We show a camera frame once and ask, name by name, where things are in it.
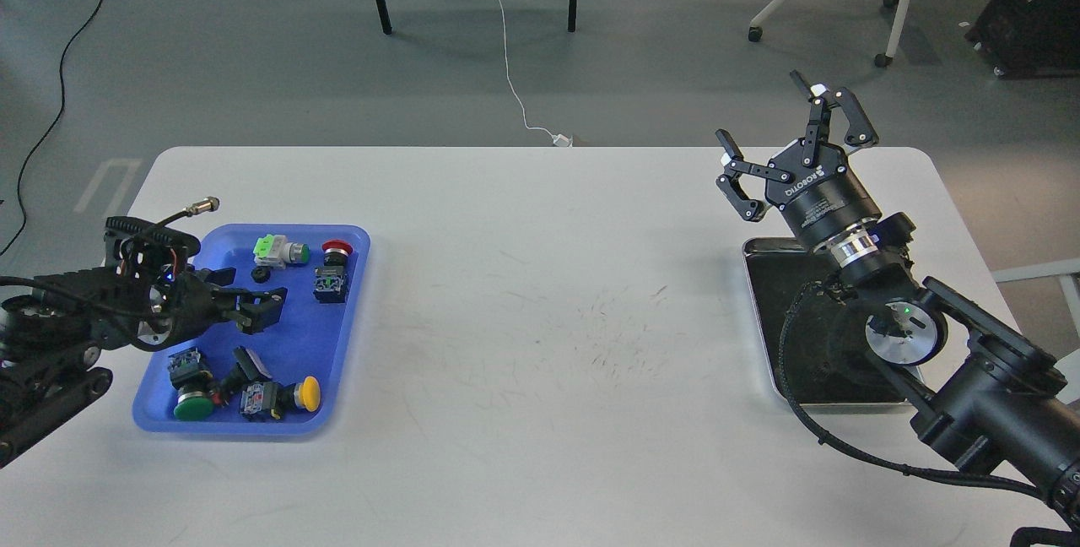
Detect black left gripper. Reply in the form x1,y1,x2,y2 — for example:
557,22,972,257
139,267,289,349

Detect blue plastic tray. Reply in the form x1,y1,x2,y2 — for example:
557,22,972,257
132,224,370,440

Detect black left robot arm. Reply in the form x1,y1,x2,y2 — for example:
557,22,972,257
1,197,287,465

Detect black cabinet on casters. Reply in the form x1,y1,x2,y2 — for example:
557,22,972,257
964,0,1079,80

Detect red push button switch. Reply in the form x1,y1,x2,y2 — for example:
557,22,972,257
313,239,354,304

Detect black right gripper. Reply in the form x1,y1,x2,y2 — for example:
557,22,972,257
715,69,883,248

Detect silver metal tray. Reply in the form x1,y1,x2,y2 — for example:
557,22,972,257
742,238,908,413

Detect green mushroom button switch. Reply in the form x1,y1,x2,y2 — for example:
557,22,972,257
167,347,219,421

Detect yellow push button switch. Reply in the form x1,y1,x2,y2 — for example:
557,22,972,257
239,376,321,421

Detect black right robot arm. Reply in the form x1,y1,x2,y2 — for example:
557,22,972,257
716,71,1079,546

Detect black selector switch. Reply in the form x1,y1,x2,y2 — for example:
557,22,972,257
219,346,273,398

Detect white cable on floor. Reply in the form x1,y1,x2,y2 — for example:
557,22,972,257
487,0,575,148

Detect black cable on floor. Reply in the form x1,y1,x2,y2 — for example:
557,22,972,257
0,0,203,261

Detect green push button switch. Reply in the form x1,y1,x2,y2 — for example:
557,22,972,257
253,234,311,268

